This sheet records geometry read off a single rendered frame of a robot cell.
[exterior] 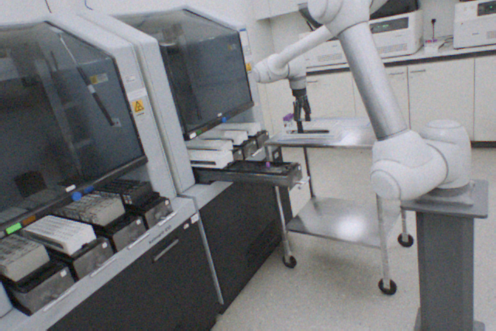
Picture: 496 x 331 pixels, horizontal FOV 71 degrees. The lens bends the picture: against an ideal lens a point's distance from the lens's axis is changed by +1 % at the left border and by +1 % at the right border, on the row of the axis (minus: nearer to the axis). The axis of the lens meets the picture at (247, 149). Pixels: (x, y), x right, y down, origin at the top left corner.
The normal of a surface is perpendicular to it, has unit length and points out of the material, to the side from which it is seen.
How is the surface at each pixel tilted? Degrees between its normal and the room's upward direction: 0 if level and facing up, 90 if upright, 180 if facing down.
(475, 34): 90
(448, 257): 90
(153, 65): 90
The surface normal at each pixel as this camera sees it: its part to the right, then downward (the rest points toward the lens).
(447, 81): -0.53, 0.37
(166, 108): 0.83, 0.02
